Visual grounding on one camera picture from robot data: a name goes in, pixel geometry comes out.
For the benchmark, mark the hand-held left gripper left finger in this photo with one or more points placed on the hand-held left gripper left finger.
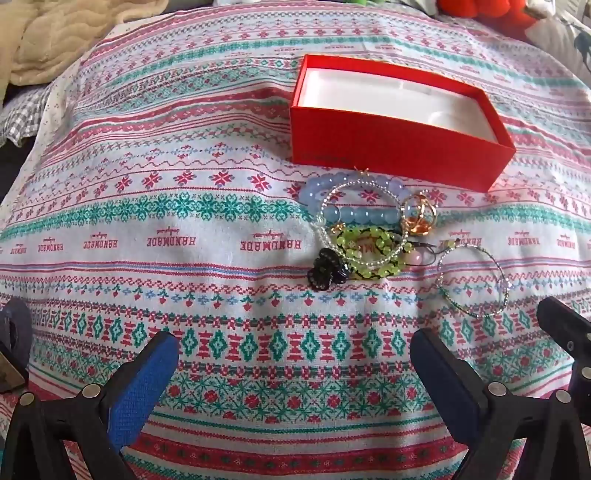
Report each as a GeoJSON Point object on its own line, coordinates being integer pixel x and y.
{"type": "Point", "coordinates": [138, 383]}

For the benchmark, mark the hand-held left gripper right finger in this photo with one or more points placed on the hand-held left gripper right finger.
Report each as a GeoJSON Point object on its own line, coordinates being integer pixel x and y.
{"type": "Point", "coordinates": [443, 383]}

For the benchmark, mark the dark grey object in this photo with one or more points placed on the dark grey object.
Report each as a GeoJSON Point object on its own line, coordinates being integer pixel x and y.
{"type": "Point", "coordinates": [16, 323]}

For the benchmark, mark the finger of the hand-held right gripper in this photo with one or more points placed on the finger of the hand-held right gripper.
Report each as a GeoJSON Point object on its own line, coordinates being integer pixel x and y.
{"type": "Point", "coordinates": [565, 327]}

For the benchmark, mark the orange plush toy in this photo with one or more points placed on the orange plush toy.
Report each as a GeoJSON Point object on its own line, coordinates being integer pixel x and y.
{"type": "Point", "coordinates": [485, 14]}

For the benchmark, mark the small gold charm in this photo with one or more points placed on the small gold charm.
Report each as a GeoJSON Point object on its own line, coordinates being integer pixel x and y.
{"type": "Point", "coordinates": [362, 171]}

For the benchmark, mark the grey checked cloth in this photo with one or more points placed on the grey checked cloth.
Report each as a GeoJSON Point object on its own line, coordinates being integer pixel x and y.
{"type": "Point", "coordinates": [23, 115]}

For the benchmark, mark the green plush toy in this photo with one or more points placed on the green plush toy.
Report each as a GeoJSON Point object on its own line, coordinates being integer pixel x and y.
{"type": "Point", "coordinates": [355, 2]}

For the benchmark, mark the patterned knit-print tablecloth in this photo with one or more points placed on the patterned knit-print tablecloth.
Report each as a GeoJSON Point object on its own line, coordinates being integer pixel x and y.
{"type": "Point", "coordinates": [184, 230]}

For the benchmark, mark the gold bangles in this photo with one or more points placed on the gold bangles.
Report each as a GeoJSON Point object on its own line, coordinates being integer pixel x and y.
{"type": "Point", "coordinates": [415, 226]}

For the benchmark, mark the black hair claw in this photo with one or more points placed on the black hair claw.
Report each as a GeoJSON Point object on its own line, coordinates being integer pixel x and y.
{"type": "Point", "coordinates": [323, 277]}

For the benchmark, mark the beige fleece blanket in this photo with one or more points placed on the beige fleece blanket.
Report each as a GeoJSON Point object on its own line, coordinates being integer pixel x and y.
{"type": "Point", "coordinates": [69, 37]}

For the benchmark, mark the red cardboard box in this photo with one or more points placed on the red cardboard box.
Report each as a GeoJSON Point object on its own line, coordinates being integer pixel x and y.
{"type": "Point", "coordinates": [383, 147]}

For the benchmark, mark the pink bead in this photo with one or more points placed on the pink bead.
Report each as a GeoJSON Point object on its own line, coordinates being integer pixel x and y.
{"type": "Point", "coordinates": [419, 257]}

